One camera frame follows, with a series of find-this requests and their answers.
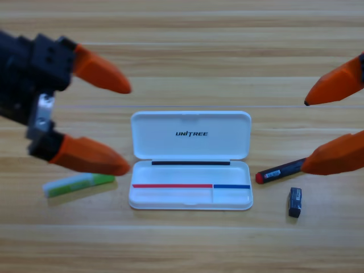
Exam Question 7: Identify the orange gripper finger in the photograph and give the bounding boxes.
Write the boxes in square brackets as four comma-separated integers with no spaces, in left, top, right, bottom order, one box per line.
[300,130,364,176]
[48,134,131,176]

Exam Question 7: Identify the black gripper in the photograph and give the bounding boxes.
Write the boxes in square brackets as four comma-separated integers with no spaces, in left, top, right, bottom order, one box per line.
[0,30,133,163]
[303,52,364,107]

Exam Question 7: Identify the green and white marker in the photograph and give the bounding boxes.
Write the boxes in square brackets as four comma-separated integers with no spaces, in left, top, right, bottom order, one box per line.
[42,172,116,198]

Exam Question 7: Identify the black eraser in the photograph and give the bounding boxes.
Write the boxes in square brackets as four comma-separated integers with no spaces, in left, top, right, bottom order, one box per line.
[288,187,303,219]

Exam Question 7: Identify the black marker with red cap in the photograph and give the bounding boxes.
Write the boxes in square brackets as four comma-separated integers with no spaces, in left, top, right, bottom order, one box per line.
[255,157,308,184]

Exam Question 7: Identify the white Unitree pencil case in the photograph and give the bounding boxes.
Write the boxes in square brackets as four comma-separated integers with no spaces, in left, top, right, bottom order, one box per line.
[128,110,254,211]

